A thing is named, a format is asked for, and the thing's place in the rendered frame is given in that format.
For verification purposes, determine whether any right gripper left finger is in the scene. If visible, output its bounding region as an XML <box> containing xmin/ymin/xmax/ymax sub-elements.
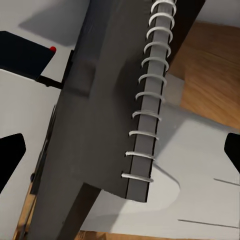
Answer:
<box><xmin>0</xmin><ymin>133</ymin><xmax>26</xmax><ymax>193</ymax></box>

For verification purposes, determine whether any swivel chair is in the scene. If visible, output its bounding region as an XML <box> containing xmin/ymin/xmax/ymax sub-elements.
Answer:
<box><xmin>19</xmin><ymin>224</ymin><xmax>87</xmax><ymax>240</ymax></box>

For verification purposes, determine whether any monitor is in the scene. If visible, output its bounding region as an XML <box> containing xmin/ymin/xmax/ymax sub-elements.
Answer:
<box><xmin>0</xmin><ymin>31</ymin><xmax>74</xmax><ymax>90</ymax></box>

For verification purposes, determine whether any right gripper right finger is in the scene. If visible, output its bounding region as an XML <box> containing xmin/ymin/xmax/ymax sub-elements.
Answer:
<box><xmin>224</xmin><ymin>132</ymin><xmax>240</xmax><ymax>173</ymax></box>

